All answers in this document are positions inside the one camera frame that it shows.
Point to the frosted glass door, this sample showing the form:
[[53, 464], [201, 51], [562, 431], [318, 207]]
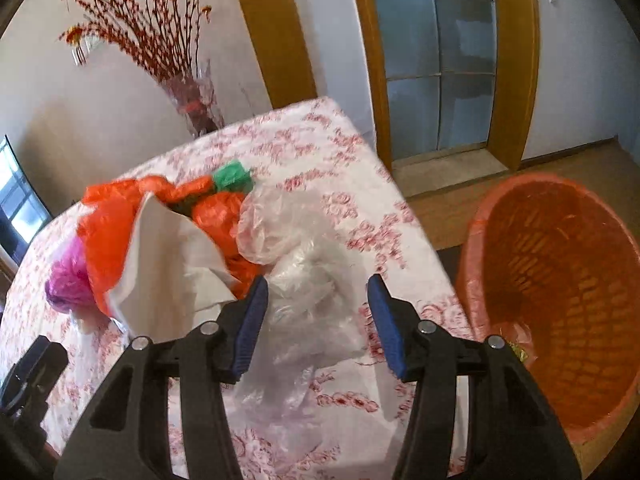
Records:
[[432, 55]]

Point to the orange plastic bag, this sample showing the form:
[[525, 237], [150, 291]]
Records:
[[220, 215], [100, 240]]

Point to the magenta plastic bag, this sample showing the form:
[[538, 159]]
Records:
[[70, 280]]

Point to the clear plastic bag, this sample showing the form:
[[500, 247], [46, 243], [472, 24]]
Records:
[[272, 225]]

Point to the red berry branches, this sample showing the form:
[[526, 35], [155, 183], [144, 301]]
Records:
[[135, 25]]

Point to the green plastic bag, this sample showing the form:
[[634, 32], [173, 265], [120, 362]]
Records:
[[234, 176]]

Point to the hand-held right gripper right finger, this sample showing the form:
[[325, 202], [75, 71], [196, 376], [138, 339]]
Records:
[[386, 330]]

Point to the clear bubble wrap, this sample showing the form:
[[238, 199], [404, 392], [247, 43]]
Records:
[[310, 290]]

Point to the wooden door frame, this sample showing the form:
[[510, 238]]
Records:
[[512, 60]]

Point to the black flat screen television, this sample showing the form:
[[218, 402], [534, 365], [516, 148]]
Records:
[[17, 200]]

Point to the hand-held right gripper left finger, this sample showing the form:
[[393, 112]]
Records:
[[249, 330]]

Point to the gold foil wrapper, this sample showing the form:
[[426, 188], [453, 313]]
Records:
[[516, 346]]

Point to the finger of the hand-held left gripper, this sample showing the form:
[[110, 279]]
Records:
[[35, 375]]

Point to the white paper tissue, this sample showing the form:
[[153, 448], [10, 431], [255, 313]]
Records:
[[160, 260]]

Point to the orange plastic waste basket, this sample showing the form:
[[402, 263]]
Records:
[[560, 280]]

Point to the clear glass vase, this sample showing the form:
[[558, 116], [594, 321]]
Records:
[[197, 105]]

